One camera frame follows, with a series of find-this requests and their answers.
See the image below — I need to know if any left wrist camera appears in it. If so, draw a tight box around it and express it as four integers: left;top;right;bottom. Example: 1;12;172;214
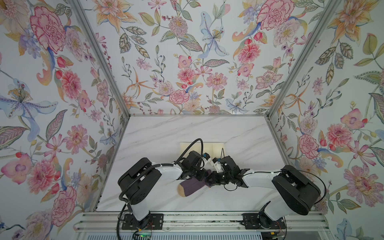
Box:
203;153;211;161

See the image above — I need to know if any aluminium corner post left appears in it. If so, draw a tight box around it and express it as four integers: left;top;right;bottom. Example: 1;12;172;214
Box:
69;0;131;120

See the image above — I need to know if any cream compartment tray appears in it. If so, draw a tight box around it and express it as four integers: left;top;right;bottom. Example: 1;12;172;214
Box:
179;141;226;159

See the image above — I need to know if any aluminium corner post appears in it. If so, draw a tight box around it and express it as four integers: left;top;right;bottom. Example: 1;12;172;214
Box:
69;0;131;120
266;0;339;120

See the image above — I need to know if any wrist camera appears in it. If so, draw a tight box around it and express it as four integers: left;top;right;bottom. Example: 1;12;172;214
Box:
210;158;224;173
203;153;211;161

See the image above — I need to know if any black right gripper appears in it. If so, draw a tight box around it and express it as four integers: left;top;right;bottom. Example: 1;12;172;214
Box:
204;171;233;185

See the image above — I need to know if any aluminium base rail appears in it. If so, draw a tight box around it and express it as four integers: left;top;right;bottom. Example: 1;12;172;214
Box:
74;212;333;240

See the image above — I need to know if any aluminium corner post right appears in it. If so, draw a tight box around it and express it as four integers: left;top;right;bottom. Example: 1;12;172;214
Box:
266;0;339;120

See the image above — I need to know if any purple sock with beige toe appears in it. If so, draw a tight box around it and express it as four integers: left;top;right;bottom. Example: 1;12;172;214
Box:
177;170;212;197

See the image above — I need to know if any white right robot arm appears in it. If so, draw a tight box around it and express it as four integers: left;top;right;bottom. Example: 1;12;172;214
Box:
203;156;321;222

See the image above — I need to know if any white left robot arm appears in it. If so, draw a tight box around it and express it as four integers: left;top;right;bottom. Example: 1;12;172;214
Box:
118;151;211;222

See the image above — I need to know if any black corrugated left cable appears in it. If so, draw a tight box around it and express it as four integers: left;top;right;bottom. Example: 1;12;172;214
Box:
115;137;205;240

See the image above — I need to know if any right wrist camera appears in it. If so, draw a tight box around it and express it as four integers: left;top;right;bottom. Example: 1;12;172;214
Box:
210;158;224;173

